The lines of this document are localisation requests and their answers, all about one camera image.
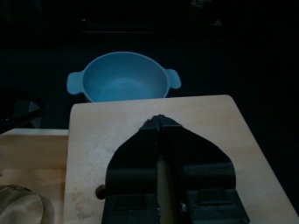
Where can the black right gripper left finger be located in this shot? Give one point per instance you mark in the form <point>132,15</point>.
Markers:
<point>132,175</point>

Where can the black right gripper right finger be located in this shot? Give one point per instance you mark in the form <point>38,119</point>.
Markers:
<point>206,175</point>

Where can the light wooden board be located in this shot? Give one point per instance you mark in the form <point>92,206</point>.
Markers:
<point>98,131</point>

